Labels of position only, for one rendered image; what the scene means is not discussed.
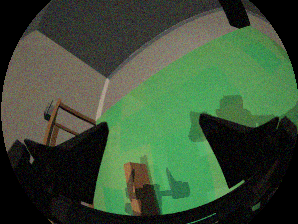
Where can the wooden side rail with dark hooks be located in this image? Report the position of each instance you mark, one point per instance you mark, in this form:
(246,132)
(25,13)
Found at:
(139,190)

